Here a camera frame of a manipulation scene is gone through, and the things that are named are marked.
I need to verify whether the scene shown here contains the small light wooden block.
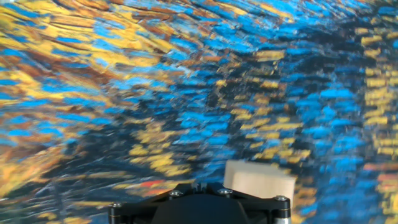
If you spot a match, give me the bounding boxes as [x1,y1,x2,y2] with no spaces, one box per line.
[223,159,297,208]

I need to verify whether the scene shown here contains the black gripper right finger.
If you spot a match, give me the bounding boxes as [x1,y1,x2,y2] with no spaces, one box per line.
[198,182,292,224]

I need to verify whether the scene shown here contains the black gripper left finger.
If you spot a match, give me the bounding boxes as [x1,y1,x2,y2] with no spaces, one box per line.
[108,182,200,224]

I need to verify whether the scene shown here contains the starry night painting cloth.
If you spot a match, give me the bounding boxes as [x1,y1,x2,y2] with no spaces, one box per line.
[0,0,398,224]

